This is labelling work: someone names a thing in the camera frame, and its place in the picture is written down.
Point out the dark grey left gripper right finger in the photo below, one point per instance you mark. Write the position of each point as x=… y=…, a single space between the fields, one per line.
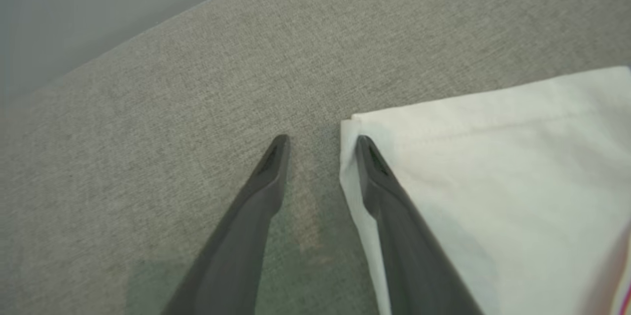
x=414 y=265

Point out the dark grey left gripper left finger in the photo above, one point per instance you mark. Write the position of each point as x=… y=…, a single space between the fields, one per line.
x=236 y=256

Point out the red basketball jersey white trim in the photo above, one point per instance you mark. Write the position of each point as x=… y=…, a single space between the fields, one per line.
x=517 y=182

